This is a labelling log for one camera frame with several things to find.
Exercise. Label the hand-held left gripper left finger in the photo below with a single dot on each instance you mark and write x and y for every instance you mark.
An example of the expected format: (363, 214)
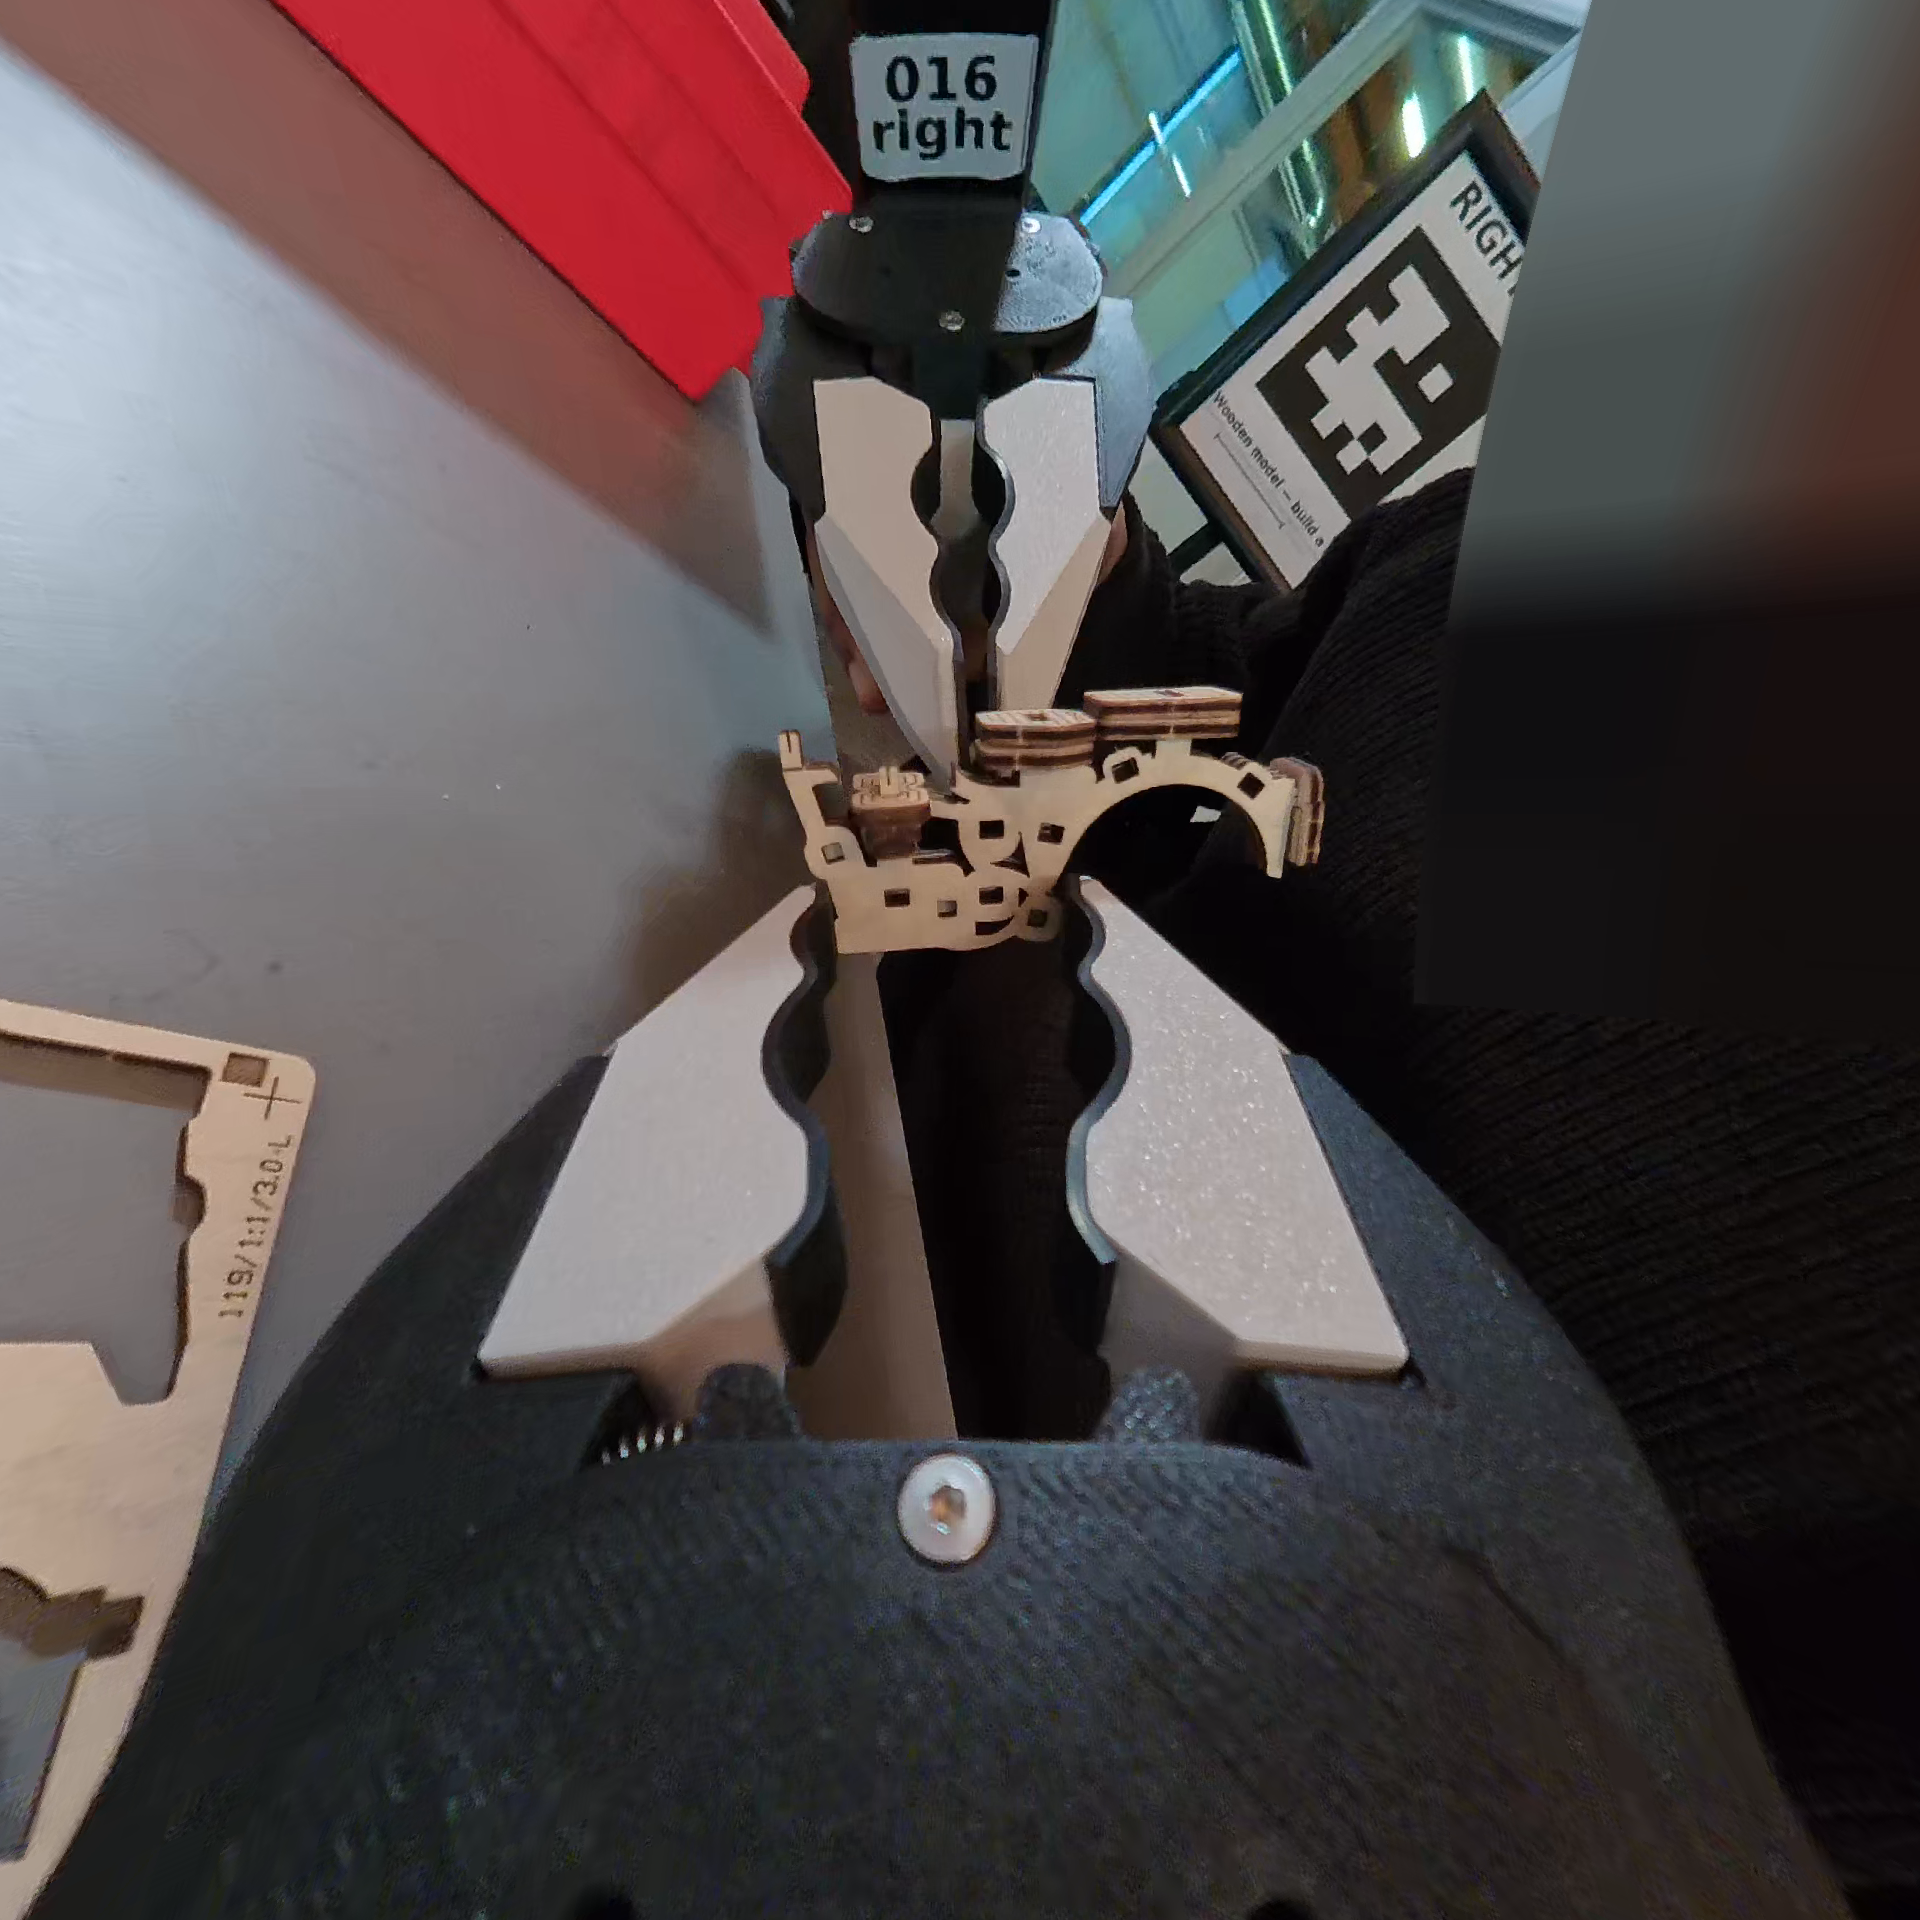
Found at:
(646, 1200)

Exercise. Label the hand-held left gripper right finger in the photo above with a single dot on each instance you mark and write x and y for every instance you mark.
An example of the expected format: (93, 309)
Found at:
(1231, 1200)

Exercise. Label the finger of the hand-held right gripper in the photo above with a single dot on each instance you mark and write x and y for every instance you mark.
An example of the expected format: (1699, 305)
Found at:
(1060, 495)
(879, 524)

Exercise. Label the wooden puzzle model piece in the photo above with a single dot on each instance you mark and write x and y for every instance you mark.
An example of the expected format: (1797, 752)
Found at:
(902, 916)

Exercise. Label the person's right forearm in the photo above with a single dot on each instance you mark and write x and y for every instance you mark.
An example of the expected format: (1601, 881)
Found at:
(1320, 629)

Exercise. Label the grey desk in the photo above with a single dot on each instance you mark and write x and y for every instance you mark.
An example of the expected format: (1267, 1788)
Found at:
(376, 675)

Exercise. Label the person's right hand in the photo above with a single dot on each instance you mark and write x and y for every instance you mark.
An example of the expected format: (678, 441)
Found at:
(849, 661)

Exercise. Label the framed marker sign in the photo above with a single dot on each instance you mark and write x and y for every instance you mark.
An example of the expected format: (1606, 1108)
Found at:
(1381, 360)

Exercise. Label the red plastic box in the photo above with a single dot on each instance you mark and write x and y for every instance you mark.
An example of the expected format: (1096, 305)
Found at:
(569, 136)

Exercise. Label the person's black sweater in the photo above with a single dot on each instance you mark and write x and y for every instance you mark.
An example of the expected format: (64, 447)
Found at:
(1651, 1277)

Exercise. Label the wooden sheet with large cutouts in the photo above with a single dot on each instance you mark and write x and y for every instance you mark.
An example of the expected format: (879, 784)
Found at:
(89, 1440)

